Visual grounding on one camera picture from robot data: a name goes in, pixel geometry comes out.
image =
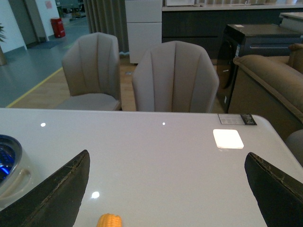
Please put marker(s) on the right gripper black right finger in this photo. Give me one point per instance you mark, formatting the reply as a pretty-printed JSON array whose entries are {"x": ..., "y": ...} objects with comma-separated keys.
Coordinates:
[{"x": 279, "y": 196}]

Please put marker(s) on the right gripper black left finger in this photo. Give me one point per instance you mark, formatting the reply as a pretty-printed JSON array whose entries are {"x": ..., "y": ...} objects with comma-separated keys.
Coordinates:
[{"x": 55, "y": 202}]

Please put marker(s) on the yellow corn cob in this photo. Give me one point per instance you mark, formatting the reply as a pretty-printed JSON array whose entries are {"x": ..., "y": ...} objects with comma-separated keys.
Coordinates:
[{"x": 109, "y": 220}]

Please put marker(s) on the cream steel cooking pot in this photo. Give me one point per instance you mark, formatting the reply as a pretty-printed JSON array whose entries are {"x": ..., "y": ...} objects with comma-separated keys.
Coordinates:
[{"x": 18, "y": 174}]

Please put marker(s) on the table label sticker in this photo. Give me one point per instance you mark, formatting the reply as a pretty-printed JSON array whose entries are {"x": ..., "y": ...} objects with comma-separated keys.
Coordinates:
[{"x": 237, "y": 119}]

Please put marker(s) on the tan sofa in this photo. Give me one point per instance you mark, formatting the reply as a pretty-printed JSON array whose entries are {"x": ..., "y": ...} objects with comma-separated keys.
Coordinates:
[{"x": 272, "y": 87}]

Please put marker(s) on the beige chair left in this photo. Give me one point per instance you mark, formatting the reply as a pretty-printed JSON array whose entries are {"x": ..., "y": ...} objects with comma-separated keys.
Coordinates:
[{"x": 92, "y": 71}]

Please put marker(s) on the beige chair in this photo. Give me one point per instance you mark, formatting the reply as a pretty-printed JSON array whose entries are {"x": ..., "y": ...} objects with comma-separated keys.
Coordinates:
[
  {"x": 175, "y": 77},
  {"x": 92, "y": 71}
]

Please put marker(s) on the beige chair right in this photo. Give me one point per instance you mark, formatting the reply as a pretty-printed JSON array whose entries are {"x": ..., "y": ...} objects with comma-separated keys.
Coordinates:
[{"x": 175, "y": 77}]

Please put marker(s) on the black washing machine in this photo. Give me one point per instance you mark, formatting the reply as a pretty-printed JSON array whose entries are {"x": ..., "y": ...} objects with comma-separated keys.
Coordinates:
[{"x": 241, "y": 41}]

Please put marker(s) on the red fire extinguisher box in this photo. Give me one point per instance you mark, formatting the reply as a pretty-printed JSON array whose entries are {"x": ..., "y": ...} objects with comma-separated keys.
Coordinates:
[{"x": 58, "y": 27}]

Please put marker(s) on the dark kitchen counter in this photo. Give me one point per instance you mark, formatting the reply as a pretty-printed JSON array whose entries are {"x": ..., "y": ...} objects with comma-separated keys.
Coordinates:
[{"x": 204, "y": 22}]

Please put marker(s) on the grey curtain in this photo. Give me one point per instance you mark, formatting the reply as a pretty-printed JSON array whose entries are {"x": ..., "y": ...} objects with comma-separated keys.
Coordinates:
[{"x": 109, "y": 17}]

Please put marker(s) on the white cabinet column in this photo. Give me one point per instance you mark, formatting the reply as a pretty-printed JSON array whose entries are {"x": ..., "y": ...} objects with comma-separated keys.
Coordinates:
[{"x": 144, "y": 21}]

